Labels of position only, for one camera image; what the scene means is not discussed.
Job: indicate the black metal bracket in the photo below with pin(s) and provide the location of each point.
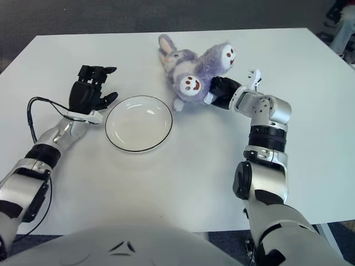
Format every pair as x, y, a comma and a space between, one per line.
249, 248

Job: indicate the seated person in jeans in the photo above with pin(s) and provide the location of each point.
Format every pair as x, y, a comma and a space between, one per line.
344, 30

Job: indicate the white table leg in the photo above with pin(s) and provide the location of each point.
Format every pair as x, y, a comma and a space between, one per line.
328, 235

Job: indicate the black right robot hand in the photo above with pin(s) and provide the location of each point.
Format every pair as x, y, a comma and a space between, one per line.
224, 90

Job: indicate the grey robot torso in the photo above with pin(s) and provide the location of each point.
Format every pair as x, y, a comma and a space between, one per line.
124, 246

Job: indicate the purple plush bunny doll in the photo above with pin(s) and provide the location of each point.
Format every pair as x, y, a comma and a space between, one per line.
188, 66

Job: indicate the white plate with black rim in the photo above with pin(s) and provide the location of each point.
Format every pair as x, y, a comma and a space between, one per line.
138, 124

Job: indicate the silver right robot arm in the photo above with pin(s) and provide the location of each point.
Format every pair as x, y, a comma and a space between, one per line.
266, 180

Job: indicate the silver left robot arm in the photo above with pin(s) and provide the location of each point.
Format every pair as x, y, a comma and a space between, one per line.
25, 188

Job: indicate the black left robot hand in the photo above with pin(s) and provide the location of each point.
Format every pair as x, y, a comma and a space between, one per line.
83, 94

